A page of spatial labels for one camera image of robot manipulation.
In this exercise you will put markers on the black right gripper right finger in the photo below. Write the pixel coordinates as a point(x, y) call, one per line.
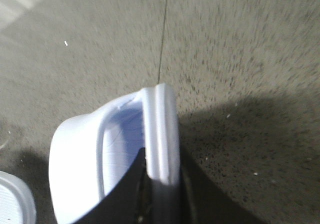
point(202, 202)

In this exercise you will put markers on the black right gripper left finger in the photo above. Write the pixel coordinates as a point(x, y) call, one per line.
point(130, 201)

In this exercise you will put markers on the light blue slipper image-left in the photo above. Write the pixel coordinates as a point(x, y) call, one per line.
point(90, 153)

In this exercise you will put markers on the light blue slipper image-right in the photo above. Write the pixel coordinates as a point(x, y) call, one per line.
point(17, 205)

